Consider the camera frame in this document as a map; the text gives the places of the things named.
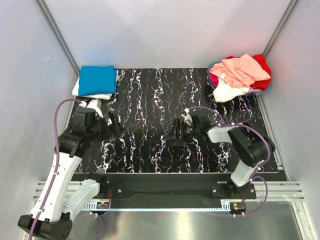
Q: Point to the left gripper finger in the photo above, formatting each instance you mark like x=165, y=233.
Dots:
x=111, y=118
x=116, y=127

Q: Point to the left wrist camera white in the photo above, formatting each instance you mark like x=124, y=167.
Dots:
x=93, y=104

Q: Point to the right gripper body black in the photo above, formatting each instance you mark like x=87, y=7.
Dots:
x=191, y=131

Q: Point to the grey blue laundry basket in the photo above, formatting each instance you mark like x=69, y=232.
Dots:
x=250, y=93

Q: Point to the magenta garment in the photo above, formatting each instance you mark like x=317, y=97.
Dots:
x=214, y=80

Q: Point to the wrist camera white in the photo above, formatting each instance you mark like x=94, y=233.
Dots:
x=93, y=104
x=187, y=119

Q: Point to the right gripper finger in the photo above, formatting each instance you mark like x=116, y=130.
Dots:
x=173, y=131
x=178, y=142

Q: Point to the white crumpled t shirt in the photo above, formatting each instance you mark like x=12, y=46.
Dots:
x=223, y=92

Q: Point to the red t shirt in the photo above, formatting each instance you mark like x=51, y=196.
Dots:
x=263, y=75

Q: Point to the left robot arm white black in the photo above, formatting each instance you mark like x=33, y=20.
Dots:
x=53, y=214

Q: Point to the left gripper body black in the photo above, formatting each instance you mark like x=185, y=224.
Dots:
x=101, y=130

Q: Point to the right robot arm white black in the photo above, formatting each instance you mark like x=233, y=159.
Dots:
x=252, y=145

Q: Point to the folded blue t shirt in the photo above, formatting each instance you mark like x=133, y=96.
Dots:
x=97, y=80

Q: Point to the salmon pink t shirt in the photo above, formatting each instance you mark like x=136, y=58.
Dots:
x=237, y=72

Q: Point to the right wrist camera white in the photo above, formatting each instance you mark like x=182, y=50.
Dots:
x=187, y=119

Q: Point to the folded white t shirt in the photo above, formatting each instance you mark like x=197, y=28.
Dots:
x=75, y=92

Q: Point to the aluminium rail frame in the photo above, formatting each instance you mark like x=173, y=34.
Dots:
x=275, y=192

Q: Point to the black mounting base plate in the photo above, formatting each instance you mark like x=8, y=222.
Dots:
x=214, y=178

